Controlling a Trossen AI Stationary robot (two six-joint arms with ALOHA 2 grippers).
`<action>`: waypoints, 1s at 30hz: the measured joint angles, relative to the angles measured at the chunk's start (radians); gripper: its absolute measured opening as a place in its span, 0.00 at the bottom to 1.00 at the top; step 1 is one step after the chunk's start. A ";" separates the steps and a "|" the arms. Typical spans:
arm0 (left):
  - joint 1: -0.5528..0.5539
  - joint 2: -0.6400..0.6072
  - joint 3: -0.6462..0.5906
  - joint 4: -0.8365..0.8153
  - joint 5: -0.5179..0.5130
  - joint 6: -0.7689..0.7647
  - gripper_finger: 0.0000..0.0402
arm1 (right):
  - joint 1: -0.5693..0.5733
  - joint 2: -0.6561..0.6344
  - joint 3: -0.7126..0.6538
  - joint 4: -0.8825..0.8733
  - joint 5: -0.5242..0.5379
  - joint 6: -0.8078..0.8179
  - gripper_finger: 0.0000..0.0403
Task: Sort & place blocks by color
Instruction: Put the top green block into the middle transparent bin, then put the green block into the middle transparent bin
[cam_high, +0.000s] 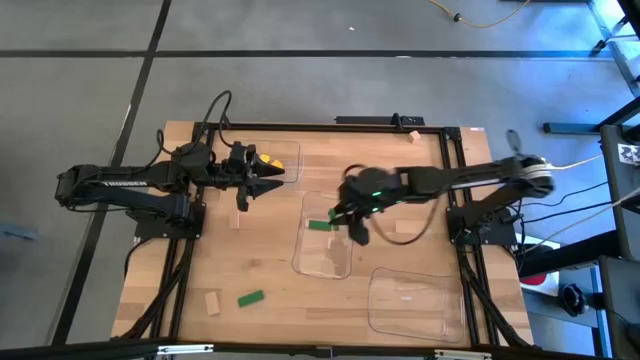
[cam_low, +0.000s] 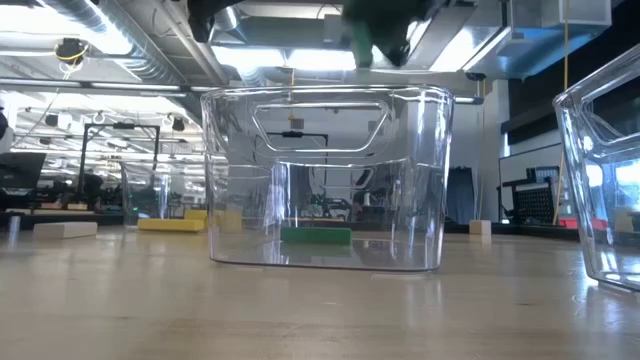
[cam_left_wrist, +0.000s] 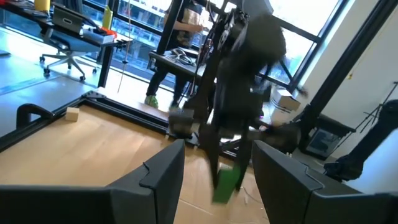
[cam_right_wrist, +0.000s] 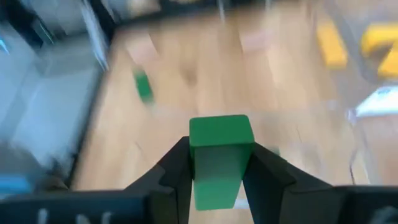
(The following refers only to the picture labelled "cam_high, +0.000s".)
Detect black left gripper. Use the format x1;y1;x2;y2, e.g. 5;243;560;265
214;142;286;212

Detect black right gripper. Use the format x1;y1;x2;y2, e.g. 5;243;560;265
330;165;401;247

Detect clear plastic tray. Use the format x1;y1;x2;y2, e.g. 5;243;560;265
291;190;355;280
219;138;304;184
367;267;466;344

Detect black floor bar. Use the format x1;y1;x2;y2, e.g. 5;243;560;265
517;229;621;279

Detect black standing desk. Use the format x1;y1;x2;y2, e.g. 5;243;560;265
542;0;640;135

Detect black headphones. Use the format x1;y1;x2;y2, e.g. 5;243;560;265
559;282;591;318

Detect black side desk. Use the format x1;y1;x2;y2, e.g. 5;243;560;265
597;124;640;262

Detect black cabinet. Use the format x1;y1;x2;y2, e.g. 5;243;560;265
597;255;640;360

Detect black white marker tag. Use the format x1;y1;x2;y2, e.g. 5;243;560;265
618;143;640;167

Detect black aluminium table frame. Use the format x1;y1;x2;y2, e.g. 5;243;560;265
112;121;536;351

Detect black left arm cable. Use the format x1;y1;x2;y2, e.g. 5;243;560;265
192;89;234;149

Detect yellow floor cable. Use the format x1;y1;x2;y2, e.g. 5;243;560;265
428;0;532;29

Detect white power cable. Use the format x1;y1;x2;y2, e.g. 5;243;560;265
547;153;605;172

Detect grey floor cable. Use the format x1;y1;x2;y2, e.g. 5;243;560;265
524;187;640;254

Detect black frame crossbeam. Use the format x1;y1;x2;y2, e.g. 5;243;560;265
0;338;640;360

